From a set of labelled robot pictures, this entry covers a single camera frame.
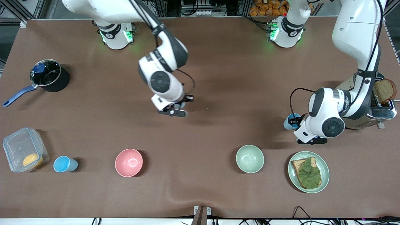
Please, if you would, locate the toast slice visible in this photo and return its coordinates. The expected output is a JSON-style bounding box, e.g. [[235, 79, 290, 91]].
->
[[291, 157, 322, 189]]

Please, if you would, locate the pale green plate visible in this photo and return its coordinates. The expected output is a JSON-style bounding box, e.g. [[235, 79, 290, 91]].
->
[[288, 151, 330, 193]]

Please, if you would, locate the green lettuce leaf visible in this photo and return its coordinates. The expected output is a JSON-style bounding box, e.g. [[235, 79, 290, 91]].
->
[[297, 157, 322, 189]]

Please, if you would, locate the brown table cover mat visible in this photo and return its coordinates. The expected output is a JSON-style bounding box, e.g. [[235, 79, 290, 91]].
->
[[0, 17, 400, 219]]

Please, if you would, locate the pale green bowl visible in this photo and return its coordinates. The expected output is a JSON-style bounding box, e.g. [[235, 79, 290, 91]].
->
[[236, 144, 265, 174]]

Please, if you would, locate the pink bowl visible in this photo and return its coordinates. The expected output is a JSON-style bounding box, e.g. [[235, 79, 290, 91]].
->
[[115, 148, 143, 178]]

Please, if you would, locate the silver beige toaster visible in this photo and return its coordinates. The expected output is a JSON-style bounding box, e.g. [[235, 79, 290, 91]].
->
[[336, 72, 398, 130]]

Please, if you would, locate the white power strip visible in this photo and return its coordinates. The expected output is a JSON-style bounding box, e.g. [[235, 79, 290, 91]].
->
[[187, 9, 217, 17]]

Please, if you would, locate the brown bread slice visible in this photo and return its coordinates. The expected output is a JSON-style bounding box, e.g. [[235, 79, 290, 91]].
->
[[373, 78, 397, 104]]

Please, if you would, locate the bag of bread rolls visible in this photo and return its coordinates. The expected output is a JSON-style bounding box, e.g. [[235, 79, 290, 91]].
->
[[249, 0, 289, 17]]

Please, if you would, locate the metal table clamp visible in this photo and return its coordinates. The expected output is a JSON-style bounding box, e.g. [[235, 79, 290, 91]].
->
[[194, 206, 211, 225]]

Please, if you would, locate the glass lid with blue knob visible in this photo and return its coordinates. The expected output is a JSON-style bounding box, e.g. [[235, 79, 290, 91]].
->
[[30, 59, 62, 87]]

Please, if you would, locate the yellow round fruit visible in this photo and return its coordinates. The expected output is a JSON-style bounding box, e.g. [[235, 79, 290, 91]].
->
[[22, 153, 43, 168]]

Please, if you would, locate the clear plastic food container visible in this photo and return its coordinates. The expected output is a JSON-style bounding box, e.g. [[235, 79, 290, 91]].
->
[[2, 127, 50, 173]]

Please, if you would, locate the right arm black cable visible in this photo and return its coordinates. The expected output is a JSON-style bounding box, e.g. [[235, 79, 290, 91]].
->
[[130, 0, 196, 97]]

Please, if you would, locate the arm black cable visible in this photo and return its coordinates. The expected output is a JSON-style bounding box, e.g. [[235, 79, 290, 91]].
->
[[289, 0, 384, 121], [130, 0, 196, 97]]

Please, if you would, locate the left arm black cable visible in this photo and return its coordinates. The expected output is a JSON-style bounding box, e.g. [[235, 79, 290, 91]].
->
[[289, 0, 384, 121]]

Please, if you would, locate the black looped floor cable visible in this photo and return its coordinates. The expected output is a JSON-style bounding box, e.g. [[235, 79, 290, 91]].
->
[[292, 206, 313, 225]]

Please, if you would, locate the black pot with blue handle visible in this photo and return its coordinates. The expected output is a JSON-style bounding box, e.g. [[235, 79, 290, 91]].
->
[[2, 59, 70, 108]]

